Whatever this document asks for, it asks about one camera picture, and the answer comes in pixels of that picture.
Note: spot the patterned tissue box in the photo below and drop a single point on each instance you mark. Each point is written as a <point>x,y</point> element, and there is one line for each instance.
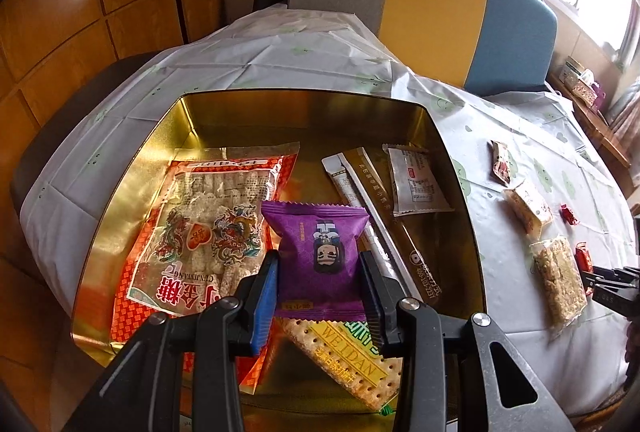
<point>585,91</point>

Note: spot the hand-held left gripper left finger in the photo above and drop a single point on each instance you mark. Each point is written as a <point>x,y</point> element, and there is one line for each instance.
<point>262,302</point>

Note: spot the purple snack packet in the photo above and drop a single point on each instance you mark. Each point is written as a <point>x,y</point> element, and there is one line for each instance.
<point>317,252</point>

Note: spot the white foil snack packet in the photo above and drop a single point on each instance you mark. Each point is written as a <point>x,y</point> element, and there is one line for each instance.
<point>415,182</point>

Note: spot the pale hanging curtain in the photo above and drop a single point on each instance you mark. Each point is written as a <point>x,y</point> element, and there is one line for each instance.
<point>625,117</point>

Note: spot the clear sesame bar packet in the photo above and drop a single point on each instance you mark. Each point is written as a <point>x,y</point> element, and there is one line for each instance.
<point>557,282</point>

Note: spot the yellow green cracker packet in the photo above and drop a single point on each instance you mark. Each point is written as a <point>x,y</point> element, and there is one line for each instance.
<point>345,362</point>

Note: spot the purple bottle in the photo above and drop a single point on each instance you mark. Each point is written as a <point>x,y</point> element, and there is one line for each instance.
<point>600,98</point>

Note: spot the wooden side table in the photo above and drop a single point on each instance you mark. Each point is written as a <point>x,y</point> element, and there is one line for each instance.
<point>595,127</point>

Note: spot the small rice cake packet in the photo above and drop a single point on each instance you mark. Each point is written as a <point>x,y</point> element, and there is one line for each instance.
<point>529,207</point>

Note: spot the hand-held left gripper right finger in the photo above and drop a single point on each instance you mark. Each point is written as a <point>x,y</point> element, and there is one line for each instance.
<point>375,302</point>

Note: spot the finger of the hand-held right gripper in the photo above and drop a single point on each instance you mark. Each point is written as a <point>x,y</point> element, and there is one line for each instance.
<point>596,287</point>
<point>620,274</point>

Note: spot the red candy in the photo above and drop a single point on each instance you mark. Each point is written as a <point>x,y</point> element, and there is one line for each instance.
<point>569,214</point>
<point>584,257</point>

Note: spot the large red rice candy bag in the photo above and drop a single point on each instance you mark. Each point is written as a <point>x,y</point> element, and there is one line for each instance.
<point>200,212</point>

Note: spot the wooden wardrobe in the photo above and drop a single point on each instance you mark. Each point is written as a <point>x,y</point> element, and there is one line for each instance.
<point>75,12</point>

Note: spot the small red brown packet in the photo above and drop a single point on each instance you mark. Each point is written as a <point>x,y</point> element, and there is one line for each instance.
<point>504,162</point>

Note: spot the small white box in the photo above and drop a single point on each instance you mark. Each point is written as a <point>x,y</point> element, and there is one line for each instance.
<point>570,68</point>

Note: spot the grey yellow blue upholstered backrest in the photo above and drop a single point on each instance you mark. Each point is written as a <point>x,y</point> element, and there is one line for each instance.
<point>430,2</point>

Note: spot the long brown stick packet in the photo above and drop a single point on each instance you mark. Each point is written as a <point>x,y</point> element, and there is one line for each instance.
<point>400,242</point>

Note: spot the gold metal tin box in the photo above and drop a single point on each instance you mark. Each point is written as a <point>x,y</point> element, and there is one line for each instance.
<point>310,132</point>

